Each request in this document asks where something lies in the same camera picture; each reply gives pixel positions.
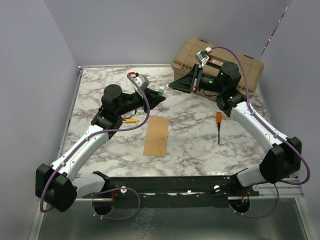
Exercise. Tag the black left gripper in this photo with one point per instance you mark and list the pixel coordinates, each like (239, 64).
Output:
(153, 99)

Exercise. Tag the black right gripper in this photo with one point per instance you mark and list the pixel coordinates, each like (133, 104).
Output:
(189, 83)

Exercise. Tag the green white glue stick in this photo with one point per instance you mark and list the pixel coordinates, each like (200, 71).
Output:
(161, 91)

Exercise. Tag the brown paper envelope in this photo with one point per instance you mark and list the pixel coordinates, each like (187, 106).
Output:
(156, 137)

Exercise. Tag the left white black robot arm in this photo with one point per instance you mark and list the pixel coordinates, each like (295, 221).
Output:
(57, 184)

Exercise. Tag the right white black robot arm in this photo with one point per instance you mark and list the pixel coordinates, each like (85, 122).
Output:
(281, 152)

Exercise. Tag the tan plastic tool case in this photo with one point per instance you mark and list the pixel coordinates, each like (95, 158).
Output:
(185, 60)

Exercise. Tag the yellow utility knife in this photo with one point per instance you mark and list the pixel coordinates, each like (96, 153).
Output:
(131, 120)

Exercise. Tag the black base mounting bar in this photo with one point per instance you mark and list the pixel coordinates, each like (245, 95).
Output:
(170, 191)

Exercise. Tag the metal sheet front shelf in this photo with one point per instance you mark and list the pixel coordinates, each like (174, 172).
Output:
(202, 223)

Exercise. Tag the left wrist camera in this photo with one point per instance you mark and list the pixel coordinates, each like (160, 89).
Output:
(139, 79)

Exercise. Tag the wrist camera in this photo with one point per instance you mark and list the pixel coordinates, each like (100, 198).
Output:
(139, 79)
(203, 57)

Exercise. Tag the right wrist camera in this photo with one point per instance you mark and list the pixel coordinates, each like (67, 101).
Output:
(203, 57)

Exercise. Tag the orange handled screwdriver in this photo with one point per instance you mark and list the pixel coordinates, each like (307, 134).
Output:
(218, 122)

